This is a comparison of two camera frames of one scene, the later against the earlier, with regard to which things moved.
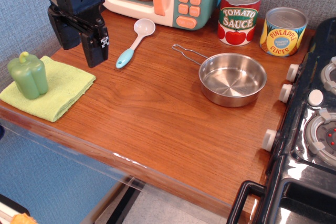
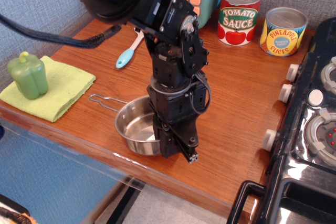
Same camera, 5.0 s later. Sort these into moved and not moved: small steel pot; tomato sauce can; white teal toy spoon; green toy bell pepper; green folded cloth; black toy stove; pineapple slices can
Moved: small steel pot
Not moved: green folded cloth; black toy stove; green toy bell pepper; pineapple slices can; tomato sauce can; white teal toy spoon
